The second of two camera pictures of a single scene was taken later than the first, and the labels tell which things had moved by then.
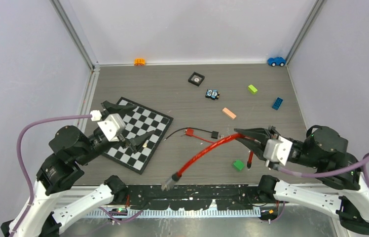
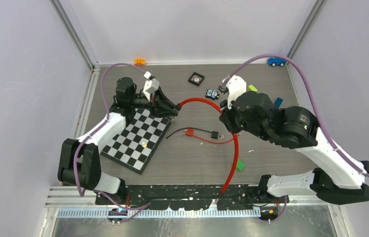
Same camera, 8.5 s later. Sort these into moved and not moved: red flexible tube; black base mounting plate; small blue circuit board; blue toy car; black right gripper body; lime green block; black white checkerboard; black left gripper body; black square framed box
Moved: black left gripper body; red flexible tube; black right gripper body
Not moved: lime green block; black base mounting plate; black square framed box; black white checkerboard; small blue circuit board; blue toy car
